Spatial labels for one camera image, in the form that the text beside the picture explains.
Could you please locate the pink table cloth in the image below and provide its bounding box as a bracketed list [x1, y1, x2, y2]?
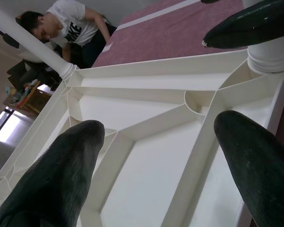
[92, 0, 284, 154]

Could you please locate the white plastic table top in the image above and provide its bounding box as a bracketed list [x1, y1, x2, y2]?
[0, 48, 284, 227]

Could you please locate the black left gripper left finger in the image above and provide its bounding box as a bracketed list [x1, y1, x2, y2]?
[0, 119, 106, 227]

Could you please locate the seated person in white shirt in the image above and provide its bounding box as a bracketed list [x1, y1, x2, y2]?
[21, 0, 117, 69]

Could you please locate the white plastic table leg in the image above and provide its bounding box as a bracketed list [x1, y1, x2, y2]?
[0, 2, 77, 81]
[242, 0, 284, 74]

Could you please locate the long white tape strip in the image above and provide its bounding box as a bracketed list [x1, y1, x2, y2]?
[115, 0, 199, 30]

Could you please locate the wooden coffee table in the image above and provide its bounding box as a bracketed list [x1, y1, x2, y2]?
[3, 79, 53, 115]

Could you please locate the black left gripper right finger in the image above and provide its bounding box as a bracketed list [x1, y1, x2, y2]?
[214, 110, 284, 227]

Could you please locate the dark green armchair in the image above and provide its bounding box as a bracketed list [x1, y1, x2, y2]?
[7, 59, 62, 92]

